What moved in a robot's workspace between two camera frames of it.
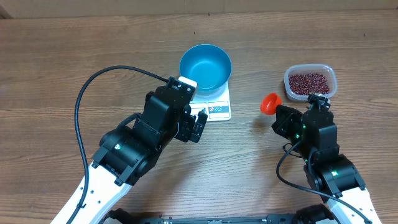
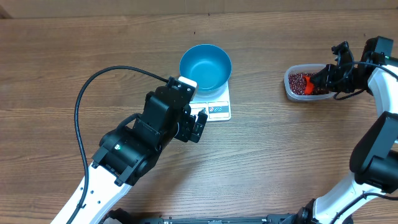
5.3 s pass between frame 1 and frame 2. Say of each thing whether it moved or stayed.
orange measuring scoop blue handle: moved
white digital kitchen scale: stayed
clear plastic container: stayed
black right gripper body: moved
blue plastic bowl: stayed
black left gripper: stayed
